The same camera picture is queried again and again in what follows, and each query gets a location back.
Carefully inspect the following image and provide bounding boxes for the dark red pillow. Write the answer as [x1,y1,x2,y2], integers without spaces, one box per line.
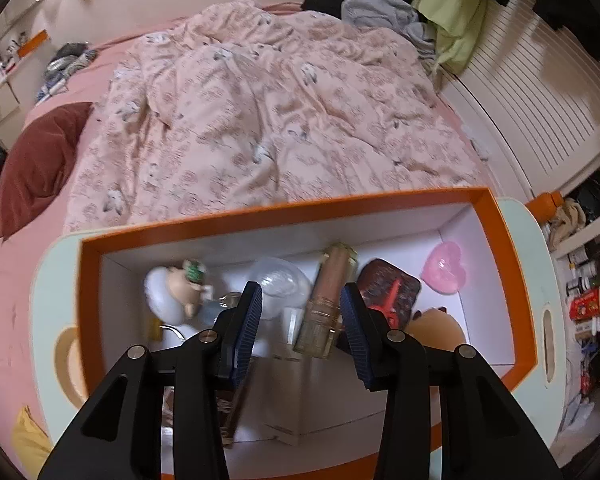
[0,101,96,241]

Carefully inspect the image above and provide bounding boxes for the beige crumpled cloth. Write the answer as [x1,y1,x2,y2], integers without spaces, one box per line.
[550,199,588,248]

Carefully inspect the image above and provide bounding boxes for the cream nightstand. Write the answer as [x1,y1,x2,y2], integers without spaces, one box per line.
[0,30,48,136]

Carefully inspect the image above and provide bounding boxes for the small orange box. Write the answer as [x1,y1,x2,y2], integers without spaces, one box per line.
[17,30,48,58]

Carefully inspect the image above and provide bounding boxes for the white figurine toy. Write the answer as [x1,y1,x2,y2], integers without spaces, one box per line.
[142,259,216,326]

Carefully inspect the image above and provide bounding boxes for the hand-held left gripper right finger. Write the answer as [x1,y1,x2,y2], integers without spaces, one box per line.
[340,282,563,480]

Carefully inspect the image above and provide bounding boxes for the dark patterned block red mark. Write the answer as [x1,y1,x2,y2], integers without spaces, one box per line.
[355,258,423,331]

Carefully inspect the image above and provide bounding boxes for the light green folding bed table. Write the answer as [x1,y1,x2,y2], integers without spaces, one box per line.
[32,197,568,480]

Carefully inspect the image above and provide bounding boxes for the pile of patterned clothes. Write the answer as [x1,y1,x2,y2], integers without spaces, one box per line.
[35,42,98,106]

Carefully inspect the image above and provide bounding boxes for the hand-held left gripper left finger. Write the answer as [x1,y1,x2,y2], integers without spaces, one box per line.
[37,281,264,480]

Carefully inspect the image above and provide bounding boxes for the brown card box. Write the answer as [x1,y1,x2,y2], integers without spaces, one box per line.
[212,360,256,448]

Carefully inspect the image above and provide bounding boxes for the red and white tin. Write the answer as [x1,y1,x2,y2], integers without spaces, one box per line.
[570,285,600,321]

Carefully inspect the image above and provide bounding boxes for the tan plush toy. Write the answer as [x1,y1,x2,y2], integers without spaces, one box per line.
[405,306,468,353]

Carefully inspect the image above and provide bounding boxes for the bubble wrap ball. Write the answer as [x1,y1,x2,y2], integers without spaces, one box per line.
[250,256,311,318]

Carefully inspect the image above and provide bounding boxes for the white slatted panel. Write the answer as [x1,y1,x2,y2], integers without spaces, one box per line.
[437,0,600,201]

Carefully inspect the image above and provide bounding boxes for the pink floral quilt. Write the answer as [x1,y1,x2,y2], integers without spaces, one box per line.
[62,0,491,236]

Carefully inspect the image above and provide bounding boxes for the orange cardboard box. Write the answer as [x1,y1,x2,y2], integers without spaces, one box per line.
[77,187,538,461]

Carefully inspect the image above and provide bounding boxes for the shiny metal cup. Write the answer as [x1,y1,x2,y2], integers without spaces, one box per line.
[197,292,241,328]

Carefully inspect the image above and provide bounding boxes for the pink heart-shaped box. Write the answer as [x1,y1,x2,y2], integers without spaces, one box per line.
[420,241,468,295]

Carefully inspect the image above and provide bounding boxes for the grey clothing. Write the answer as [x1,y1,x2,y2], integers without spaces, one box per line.
[341,0,438,61]

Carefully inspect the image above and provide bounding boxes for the pink bed sheet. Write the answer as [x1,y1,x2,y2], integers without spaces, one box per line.
[0,2,491,461]

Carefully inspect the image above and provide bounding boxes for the group of small bottles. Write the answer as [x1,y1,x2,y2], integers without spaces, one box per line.
[562,245,600,301]

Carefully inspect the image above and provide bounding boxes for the yellow-green cloth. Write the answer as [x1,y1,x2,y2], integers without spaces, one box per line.
[411,0,491,73]

